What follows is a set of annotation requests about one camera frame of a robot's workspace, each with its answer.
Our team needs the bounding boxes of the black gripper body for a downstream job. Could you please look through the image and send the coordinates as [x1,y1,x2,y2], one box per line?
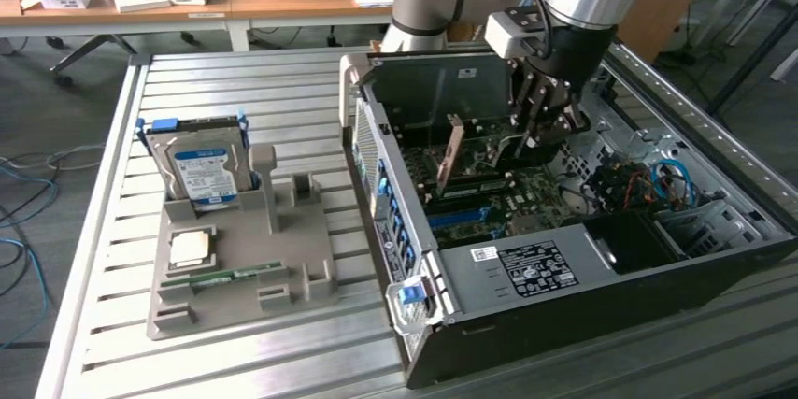
[504,23,619,93]

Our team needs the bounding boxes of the low profile graphics card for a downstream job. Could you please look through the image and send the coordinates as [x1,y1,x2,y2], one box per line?
[433,112,550,198]

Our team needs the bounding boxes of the black power connector bundle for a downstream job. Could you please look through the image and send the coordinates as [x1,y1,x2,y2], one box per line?
[588,163,654,213]

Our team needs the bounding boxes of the green motherboard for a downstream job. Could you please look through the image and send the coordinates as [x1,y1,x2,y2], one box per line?
[397,121,587,249]

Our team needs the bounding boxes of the black RAM slot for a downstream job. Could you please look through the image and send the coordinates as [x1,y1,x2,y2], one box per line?
[447,169,512,185]

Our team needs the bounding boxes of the installed RAM stick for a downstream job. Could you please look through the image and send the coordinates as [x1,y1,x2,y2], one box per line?
[443,178,507,197]

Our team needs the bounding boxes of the long blue expansion slot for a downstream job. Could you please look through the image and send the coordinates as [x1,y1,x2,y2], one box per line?
[427,209,488,228]

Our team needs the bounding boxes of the white table leg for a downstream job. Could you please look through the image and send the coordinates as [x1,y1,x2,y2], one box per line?
[770,50,798,82]

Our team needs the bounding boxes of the grey power supply unit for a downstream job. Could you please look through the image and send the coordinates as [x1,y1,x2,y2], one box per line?
[435,223,616,314]

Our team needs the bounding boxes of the open black PC case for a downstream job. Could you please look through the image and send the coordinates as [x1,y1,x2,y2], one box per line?
[337,36,798,390]

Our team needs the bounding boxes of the blue case release latch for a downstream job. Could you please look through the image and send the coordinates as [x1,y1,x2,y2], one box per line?
[396,278,432,307]

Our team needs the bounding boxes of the grey plastic parts rack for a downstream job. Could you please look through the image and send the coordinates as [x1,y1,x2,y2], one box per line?
[144,144,343,342]

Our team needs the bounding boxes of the green RAM stick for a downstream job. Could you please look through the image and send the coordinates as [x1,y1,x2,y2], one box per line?
[160,262,283,288]

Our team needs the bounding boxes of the silver CPU chip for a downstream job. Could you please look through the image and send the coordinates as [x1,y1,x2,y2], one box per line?
[168,232,212,265]

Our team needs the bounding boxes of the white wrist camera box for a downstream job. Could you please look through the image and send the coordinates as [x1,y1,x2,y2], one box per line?
[484,8,554,59]

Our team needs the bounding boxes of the orange red wire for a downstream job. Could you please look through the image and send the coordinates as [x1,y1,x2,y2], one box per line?
[626,169,666,208]

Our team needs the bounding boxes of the blue data wire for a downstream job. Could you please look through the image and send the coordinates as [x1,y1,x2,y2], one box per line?
[650,159,700,211]

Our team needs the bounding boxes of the black partition frame post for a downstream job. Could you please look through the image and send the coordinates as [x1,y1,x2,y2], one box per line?
[708,0,798,115]

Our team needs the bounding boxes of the silver disk bay bracket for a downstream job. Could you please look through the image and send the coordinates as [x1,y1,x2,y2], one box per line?
[654,200,766,260]

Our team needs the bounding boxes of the hard disk blue bracket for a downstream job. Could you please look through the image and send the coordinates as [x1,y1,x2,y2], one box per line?
[135,111,251,211]

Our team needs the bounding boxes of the grey floor cable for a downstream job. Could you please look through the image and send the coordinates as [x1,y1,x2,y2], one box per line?
[0,144,105,172]

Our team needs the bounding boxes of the blue floor cable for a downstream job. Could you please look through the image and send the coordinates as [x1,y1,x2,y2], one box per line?
[0,155,61,351]

